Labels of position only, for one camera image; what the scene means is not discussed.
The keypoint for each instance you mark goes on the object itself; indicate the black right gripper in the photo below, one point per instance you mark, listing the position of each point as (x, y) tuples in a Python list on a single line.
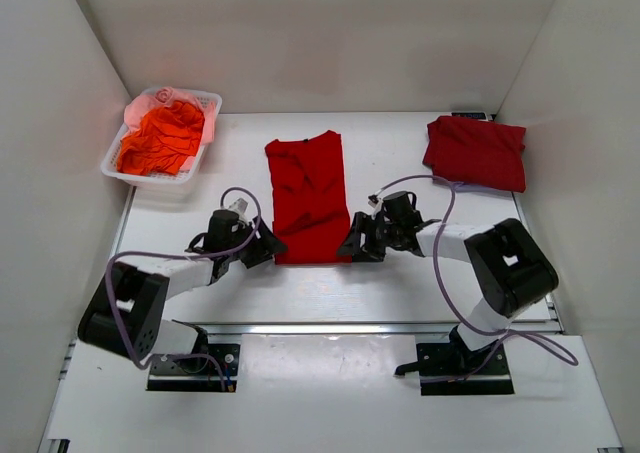
[(373, 238)]

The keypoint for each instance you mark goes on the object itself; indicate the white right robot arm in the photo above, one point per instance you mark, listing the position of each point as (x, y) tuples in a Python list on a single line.
[(510, 269)]

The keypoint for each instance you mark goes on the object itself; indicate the white plastic laundry basket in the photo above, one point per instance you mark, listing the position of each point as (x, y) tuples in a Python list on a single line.
[(158, 181)]

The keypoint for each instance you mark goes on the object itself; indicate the folded dark red t shirt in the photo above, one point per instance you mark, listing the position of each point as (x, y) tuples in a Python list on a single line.
[(477, 152)]

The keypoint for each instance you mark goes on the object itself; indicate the orange t shirt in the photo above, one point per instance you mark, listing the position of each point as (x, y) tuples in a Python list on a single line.
[(160, 139)]

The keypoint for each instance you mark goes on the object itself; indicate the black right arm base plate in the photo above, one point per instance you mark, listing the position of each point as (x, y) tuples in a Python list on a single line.
[(451, 369)]

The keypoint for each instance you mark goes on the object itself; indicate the bright red t shirt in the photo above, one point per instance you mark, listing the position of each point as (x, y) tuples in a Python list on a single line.
[(310, 213)]

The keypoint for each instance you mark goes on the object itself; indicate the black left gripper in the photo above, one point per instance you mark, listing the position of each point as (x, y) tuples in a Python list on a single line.
[(255, 249)]

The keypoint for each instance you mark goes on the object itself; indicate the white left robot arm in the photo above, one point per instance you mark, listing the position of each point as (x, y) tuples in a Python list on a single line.
[(125, 314)]

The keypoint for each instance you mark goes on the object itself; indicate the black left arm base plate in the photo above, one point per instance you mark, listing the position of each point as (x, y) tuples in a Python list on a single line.
[(215, 370)]

